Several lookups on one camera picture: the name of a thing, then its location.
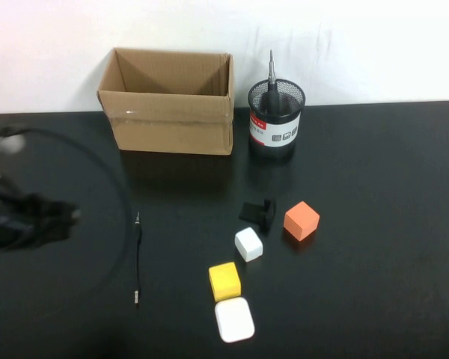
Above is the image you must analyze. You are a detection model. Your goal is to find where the orange foam cube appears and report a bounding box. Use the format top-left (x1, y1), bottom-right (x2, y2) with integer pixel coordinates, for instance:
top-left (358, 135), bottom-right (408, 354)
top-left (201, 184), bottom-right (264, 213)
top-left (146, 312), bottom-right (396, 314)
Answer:
top-left (283, 200), bottom-right (320, 242)

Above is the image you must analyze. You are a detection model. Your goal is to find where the open brown cardboard box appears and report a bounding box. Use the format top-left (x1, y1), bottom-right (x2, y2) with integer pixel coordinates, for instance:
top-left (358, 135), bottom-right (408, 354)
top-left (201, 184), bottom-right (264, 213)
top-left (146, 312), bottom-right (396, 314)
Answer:
top-left (97, 47), bottom-right (235, 156)

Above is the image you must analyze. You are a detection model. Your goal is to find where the black-handled screwdriver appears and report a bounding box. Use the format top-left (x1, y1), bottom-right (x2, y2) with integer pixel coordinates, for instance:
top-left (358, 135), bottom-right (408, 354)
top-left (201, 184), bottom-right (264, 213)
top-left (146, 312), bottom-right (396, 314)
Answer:
top-left (260, 49), bottom-right (282, 114)

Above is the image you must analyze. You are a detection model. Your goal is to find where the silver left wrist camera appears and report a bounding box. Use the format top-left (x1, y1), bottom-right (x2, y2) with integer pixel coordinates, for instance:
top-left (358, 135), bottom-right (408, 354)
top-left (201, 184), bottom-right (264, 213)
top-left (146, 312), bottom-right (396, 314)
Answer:
top-left (0, 132), bottom-right (26, 155)

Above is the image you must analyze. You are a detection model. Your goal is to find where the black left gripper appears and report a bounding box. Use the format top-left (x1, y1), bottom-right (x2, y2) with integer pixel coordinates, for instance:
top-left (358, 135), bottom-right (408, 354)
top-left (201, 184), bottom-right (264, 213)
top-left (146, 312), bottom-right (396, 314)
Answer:
top-left (0, 191), bottom-right (82, 252)

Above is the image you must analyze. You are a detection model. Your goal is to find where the black flexible bit extension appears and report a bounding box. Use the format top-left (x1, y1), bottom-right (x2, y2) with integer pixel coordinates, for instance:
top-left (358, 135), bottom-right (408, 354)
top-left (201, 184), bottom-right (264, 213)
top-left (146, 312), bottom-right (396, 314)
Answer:
top-left (132, 211), bottom-right (143, 307)

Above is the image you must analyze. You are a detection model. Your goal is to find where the flat white rounded block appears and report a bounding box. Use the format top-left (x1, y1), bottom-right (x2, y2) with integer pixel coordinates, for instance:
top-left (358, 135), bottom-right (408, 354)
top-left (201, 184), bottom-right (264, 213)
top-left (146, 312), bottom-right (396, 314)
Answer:
top-left (214, 296), bottom-right (256, 344)

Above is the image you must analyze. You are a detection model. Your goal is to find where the black mesh pen holder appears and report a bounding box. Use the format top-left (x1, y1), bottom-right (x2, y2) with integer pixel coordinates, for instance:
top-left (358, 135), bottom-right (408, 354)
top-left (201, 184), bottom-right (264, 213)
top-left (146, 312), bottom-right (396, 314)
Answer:
top-left (247, 78), bottom-right (307, 161)

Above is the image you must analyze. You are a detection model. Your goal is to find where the small white cube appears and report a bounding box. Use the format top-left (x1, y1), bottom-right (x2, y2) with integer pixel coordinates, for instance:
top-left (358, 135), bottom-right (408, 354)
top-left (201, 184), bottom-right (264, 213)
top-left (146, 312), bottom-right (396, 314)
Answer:
top-left (233, 227), bottom-right (264, 263)

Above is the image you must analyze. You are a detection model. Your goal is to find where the yellow foam cube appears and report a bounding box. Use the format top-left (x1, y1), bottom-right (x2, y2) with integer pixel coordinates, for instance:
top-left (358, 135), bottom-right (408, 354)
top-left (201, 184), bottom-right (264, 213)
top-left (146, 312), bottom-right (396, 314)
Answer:
top-left (208, 261), bottom-right (242, 302)

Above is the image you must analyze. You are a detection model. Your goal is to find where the black plastic bracket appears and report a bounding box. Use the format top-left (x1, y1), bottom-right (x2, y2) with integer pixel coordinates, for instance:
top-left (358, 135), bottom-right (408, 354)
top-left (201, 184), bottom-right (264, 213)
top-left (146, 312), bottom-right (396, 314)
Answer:
top-left (238, 197), bottom-right (277, 236)

